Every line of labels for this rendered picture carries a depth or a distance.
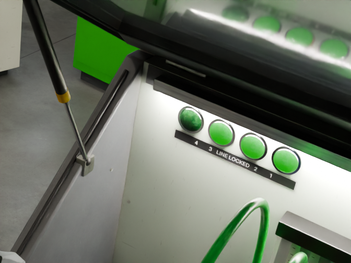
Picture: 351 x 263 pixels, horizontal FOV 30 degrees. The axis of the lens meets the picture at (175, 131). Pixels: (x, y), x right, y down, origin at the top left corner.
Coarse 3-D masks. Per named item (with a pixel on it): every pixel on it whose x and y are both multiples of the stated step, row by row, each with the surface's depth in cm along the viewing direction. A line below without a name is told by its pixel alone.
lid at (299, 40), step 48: (96, 0) 82; (144, 0) 63; (192, 0) 51; (240, 0) 43; (288, 0) 37; (336, 0) 33; (144, 48) 109; (192, 48) 92; (240, 48) 69; (288, 48) 55; (336, 48) 46; (288, 96) 87; (336, 96) 76
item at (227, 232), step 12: (252, 204) 87; (264, 204) 91; (240, 216) 84; (264, 216) 97; (228, 228) 82; (264, 228) 100; (216, 240) 80; (228, 240) 81; (264, 240) 103; (216, 252) 79
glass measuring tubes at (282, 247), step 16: (288, 224) 107; (304, 224) 108; (288, 240) 108; (304, 240) 107; (320, 240) 105; (336, 240) 106; (272, 256) 115; (288, 256) 113; (320, 256) 108; (336, 256) 105
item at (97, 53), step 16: (80, 32) 399; (96, 32) 392; (80, 48) 404; (96, 48) 397; (112, 48) 389; (128, 48) 382; (80, 64) 409; (96, 64) 401; (112, 64) 394; (96, 80) 412
